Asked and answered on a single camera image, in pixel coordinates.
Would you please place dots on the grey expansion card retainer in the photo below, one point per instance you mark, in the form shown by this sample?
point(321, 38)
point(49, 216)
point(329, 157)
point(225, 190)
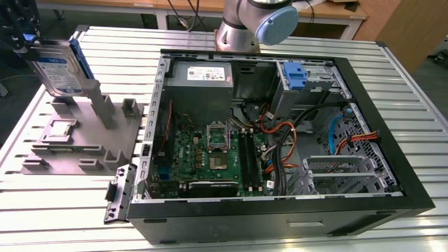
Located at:
point(122, 191)

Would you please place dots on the hard disk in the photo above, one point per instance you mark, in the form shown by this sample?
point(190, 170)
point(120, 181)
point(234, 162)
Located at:
point(56, 73)

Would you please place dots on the green motherboard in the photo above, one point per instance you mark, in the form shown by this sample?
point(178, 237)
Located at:
point(188, 157)

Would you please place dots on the black RAM slot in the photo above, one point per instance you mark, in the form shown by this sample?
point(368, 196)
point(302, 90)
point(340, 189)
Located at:
point(254, 160)
point(245, 160)

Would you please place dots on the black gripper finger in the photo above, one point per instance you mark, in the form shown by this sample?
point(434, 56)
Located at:
point(30, 53)

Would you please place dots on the green RAM stick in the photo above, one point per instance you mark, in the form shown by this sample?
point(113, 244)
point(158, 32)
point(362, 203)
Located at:
point(78, 150)

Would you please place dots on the black graphics card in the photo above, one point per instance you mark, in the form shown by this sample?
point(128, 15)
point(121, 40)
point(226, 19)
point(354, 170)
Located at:
point(213, 189)

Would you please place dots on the black PC case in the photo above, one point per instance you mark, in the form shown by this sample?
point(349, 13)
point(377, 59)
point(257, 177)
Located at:
point(244, 220)

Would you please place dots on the wooden desk white frame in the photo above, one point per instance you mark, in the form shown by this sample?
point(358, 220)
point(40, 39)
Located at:
point(344, 13)

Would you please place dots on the grey power supply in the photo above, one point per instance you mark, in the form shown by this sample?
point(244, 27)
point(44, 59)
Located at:
point(198, 102)

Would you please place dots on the metal optical drive cage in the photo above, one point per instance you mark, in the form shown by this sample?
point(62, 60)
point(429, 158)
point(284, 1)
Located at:
point(290, 102)

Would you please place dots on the wooden cabinet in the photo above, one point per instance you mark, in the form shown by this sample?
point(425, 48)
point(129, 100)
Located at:
point(412, 26)

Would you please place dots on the grey parts rack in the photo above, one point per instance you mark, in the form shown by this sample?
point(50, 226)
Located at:
point(104, 147)

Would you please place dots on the thin locking lever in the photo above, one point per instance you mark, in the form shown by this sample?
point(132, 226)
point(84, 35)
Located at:
point(229, 139)

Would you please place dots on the CPU socket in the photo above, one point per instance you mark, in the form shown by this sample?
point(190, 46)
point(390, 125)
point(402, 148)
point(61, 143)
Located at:
point(220, 162)

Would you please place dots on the silver CPU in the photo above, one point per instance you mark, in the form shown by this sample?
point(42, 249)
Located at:
point(60, 130)

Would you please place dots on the metal disk bay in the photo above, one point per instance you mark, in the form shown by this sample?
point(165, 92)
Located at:
point(346, 174)

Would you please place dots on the blue plastic drive latch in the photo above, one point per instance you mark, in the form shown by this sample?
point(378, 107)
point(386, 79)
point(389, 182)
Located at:
point(294, 76)

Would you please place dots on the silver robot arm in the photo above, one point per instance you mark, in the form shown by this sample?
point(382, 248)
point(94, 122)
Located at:
point(237, 34)

